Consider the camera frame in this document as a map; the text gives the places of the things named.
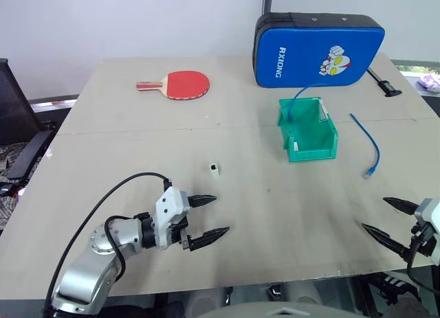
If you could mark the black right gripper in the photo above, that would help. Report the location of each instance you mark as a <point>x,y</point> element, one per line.
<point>423,240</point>

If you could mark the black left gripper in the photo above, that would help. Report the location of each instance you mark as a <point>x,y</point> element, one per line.
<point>178,228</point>

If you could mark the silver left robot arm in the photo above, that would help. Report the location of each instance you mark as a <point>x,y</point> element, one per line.
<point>86,276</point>

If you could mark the small white connector block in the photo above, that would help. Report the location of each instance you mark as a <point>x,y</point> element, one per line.
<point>214,169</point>

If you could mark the black shoe with white stripes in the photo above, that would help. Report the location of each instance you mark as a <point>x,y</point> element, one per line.
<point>395,287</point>

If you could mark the grey robot torso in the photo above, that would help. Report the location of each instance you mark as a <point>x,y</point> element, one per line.
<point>275,311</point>

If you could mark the green plastic storage bin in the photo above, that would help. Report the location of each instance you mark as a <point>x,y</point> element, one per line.
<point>311,139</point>

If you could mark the red table tennis paddle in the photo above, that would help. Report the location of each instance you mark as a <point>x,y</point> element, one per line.
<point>187,84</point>

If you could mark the black clamp tool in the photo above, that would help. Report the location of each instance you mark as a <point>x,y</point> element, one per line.
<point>385,84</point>

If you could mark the purple patterned bag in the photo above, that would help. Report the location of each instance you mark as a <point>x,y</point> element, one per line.
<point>429,82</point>

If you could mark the blue black kick pad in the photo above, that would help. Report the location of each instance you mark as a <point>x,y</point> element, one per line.
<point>309,53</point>

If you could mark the patterned dark cloth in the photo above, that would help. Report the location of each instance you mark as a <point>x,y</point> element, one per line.
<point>10,208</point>

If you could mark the black office chair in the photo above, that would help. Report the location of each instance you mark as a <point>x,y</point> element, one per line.
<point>17,125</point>

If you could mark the black vertical pole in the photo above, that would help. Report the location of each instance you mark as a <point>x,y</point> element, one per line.
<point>269,0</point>

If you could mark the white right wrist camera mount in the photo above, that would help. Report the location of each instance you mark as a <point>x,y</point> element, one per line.
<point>428,208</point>

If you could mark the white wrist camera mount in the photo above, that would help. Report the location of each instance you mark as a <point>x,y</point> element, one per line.
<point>428,208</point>
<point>168,204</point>

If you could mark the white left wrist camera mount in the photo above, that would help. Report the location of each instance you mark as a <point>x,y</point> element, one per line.
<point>168,204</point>

